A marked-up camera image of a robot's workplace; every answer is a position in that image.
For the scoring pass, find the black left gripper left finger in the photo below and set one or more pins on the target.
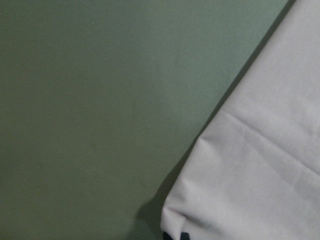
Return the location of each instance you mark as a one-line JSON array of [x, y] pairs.
[[166, 236]]

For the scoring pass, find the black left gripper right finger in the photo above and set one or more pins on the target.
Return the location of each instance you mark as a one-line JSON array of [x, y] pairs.
[[184, 236]]

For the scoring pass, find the pink Snoopy t-shirt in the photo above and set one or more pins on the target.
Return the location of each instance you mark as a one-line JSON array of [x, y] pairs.
[[254, 172]]

